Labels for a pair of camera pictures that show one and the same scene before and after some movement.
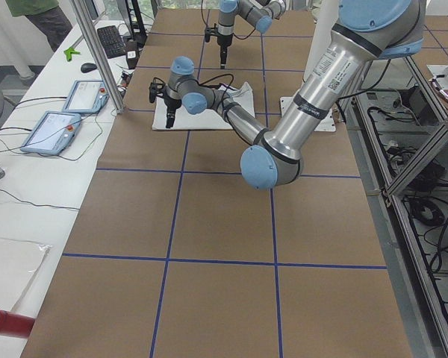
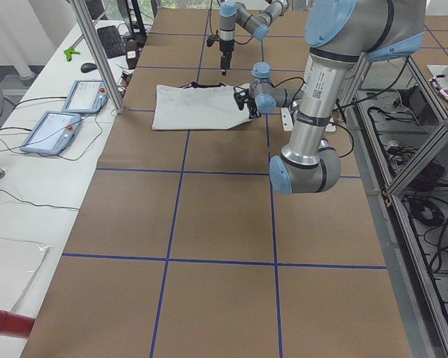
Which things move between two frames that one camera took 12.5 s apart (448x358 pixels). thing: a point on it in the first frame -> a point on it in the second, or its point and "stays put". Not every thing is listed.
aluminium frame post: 98,55 stays put
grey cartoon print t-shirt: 208,119 stays put
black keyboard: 112,42 stays put
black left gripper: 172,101 -> 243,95
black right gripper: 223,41 -> 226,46
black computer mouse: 87,67 stays put
